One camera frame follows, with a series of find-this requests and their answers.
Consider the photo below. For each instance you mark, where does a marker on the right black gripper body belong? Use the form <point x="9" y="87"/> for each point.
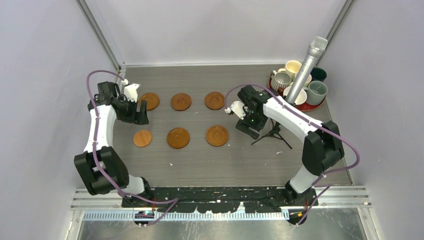
<point x="256" y="121"/>

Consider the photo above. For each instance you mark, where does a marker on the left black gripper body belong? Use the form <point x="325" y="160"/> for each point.
<point x="127" y="113"/>

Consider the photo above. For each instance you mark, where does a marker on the light wooden coaster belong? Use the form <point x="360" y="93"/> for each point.
<point x="142" y="138"/>

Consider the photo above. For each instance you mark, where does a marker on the black microphone tripod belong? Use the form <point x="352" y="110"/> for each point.
<point x="274" y="133"/>

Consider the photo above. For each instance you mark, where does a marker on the dark ringed wooden coaster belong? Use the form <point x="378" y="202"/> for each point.
<point x="217" y="135"/>

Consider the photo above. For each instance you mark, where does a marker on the grey ribbed cup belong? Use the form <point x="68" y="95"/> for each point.
<point x="279" y="80"/>

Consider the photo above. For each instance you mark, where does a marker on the red round tray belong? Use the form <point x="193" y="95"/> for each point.
<point x="305" y="107"/>

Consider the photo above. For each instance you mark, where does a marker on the cream mug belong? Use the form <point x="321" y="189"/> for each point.
<point x="291" y="68"/>

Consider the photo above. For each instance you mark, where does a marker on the silver microphone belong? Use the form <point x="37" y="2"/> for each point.
<point x="314" y="52"/>

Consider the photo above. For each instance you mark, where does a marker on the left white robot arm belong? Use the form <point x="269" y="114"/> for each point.
<point x="99" y="166"/>

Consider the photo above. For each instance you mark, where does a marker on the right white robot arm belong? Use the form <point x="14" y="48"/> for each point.
<point x="322" y="148"/>

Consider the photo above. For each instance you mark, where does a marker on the white bowl cup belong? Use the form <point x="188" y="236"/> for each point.
<point x="301" y="98"/>

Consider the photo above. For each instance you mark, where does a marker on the pale green cup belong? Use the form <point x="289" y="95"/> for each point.
<point x="308" y="80"/>

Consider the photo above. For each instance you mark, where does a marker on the dark green cup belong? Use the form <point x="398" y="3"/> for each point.
<point x="318" y="74"/>

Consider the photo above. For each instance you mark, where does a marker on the grey green mug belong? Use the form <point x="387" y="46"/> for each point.
<point x="316" y="92"/>

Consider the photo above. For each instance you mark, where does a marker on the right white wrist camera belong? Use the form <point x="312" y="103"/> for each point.
<point x="237" y="108"/>

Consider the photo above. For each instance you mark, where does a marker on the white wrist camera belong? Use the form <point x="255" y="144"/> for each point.
<point x="130" y="91"/>
<point x="237" y="108"/>

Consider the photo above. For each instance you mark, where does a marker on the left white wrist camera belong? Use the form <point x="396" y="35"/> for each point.
<point x="130" y="91"/>

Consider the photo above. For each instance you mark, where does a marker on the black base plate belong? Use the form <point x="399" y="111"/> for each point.
<point x="254" y="199"/>

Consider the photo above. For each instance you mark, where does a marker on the aluminium frame rail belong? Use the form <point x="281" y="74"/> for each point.
<point x="111" y="207"/>

